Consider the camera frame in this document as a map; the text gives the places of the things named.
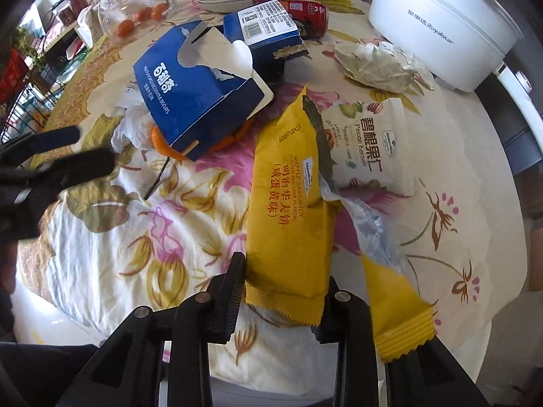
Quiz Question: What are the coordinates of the red snack packet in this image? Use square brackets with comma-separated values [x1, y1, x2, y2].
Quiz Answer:
[252, 0, 329, 38]

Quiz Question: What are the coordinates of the yellow wafer snack packet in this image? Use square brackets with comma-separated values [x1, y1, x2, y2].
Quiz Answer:
[245, 86, 434, 363]

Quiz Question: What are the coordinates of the small blue barcode box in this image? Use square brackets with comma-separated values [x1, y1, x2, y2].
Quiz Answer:
[223, 0, 308, 85]

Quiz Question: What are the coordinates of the white electric cooking pot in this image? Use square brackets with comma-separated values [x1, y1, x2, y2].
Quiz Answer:
[368, 0, 533, 94]

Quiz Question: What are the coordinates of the white plate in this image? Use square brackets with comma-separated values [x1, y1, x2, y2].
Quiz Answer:
[196, 0, 298, 13]

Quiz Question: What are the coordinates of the large torn blue biscuit box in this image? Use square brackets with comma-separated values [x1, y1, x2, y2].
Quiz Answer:
[132, 20, 274, 162]

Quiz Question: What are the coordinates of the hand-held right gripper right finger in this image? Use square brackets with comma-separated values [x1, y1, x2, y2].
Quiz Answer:
[312, 276, 493, 407]

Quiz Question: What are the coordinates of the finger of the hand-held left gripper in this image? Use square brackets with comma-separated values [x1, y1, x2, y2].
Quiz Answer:
[42, 148, 116, 189]
[25, 126, 81, 155]

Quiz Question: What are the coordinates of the dark chair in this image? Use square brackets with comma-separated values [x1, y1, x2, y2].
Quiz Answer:
[475, 30, 543, 179]

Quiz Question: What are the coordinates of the green potted plant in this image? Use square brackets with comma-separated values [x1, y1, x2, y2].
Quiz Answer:
[15, 25, 47, 73]

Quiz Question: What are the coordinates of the small white printed sachet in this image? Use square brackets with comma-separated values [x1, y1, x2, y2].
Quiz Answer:
[119, 87, 147, 109]

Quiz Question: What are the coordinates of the thin black stick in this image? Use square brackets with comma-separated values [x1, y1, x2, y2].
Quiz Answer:
[143, 157, 172, 200]

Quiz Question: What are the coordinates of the crumpled white tissue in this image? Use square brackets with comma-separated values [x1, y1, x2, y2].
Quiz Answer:
[111, 104, 160, 153]

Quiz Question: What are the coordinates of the clear glass jar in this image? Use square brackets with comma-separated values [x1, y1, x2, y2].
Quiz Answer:
[97, 0, 176, 39]

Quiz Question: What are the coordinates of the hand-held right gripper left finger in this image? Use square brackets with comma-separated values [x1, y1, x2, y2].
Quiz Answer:
[55, 252, 247, 407]

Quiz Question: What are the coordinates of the white nut snack packet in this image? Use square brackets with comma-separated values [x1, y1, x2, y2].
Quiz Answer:
[320, 97, 416, 198]

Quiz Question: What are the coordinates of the large floral tablecloth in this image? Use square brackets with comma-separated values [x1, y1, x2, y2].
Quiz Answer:
[13, 0, 535, 391]

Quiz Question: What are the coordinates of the black wire rack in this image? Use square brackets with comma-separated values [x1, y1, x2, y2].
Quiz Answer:
[0, 72, 64, 145]

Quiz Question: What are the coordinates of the crumpled foil wrapper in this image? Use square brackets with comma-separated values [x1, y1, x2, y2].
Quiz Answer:
[334, 41, 435, 93]

